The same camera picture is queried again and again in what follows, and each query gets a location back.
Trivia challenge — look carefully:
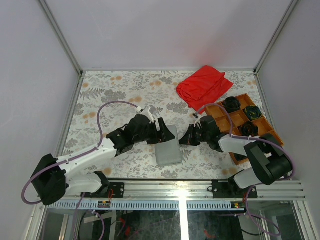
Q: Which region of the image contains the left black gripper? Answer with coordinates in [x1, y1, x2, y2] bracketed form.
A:
[134, 118, 176, 146]

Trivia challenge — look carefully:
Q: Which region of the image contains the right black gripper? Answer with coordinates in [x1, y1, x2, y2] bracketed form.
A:
[179, 125, 210, 147]

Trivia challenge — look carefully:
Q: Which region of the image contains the grey plastic tool case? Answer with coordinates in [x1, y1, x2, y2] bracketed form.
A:
[155, 125, 183, 167]

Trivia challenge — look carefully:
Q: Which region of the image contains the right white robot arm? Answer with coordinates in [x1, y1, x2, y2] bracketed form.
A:
[179, 116, 294, 198]

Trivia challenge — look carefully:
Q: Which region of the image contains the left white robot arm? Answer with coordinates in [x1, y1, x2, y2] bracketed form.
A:
[30, 114, 176, 206]

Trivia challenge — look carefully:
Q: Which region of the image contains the red folded cloth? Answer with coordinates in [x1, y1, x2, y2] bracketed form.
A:
[176, 65, 234, 114]

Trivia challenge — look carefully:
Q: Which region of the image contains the black spinning top upper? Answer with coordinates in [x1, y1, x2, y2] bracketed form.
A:
[222, 96, 241, 113]

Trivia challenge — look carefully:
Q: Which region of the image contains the black orange spinning top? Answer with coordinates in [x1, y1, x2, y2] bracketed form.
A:
[239, 121, 259, 137]

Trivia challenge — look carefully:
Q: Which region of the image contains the green black spinning top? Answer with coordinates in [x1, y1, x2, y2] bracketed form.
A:
[243, 105, 263, 121]

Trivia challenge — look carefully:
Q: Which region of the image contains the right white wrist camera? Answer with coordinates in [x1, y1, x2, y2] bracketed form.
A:
[194, 118, 202, 129]

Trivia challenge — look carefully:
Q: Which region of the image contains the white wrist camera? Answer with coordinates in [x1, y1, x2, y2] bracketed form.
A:
[136, 106, 156, 123]
[194, 118, 202, 129]

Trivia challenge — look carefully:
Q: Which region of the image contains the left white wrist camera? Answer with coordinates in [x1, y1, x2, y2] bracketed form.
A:
[136, 106, 156, 123]

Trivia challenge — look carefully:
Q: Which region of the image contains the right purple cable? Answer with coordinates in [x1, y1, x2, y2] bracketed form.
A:
[194, 102, 296, 237]

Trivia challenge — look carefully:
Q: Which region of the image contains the purple cable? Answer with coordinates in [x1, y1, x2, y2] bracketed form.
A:
[21, 100, 141, 240]
[194, 102, 296, 237]

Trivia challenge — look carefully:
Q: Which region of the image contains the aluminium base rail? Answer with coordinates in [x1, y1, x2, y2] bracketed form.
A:
[49, 180, 306, 211]

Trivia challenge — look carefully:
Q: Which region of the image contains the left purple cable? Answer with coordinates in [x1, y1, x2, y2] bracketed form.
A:
[21, 100, 141, 240]

